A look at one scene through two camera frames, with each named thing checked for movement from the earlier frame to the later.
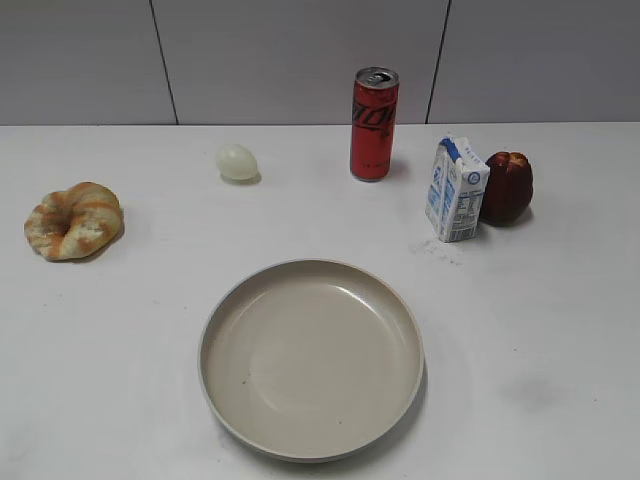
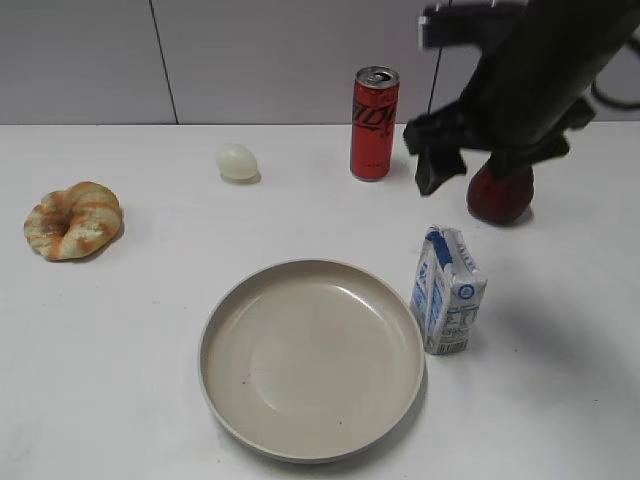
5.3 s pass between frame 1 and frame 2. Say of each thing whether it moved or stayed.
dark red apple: stayed
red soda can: stayed
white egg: stayed
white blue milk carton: moved
